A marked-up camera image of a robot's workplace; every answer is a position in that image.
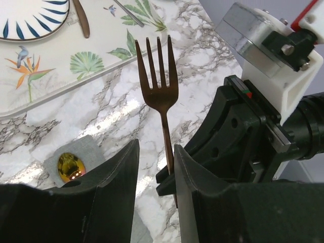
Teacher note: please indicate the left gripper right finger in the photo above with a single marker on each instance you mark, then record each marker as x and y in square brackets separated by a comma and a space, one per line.
[204, 202]

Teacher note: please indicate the silver spoon on tray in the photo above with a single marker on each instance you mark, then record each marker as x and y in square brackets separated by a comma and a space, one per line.
[133, 17]

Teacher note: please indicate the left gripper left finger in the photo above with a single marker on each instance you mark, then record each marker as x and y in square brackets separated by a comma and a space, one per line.
[100, 204]

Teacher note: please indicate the striped white plate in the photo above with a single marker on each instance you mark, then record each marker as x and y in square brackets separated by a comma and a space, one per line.
[23, 21]

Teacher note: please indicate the floral serving tray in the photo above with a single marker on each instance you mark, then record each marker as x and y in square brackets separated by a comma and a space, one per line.
[35, 72]

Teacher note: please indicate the iridescent gold spoon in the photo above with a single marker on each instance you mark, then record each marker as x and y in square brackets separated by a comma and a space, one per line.
[70, 167]

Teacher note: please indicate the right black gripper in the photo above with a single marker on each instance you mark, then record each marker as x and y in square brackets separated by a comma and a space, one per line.
[241, 139]

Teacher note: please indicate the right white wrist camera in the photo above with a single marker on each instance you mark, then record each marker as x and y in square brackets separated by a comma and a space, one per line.
[279, 60]

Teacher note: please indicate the copper knife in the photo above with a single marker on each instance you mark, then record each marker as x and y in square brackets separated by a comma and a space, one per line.
[82, 18]

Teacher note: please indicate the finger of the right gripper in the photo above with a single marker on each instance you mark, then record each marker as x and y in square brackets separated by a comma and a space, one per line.
[166, 182]

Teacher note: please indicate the grey cloth napkin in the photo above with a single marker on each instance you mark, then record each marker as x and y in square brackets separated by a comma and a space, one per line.
[85, 148]

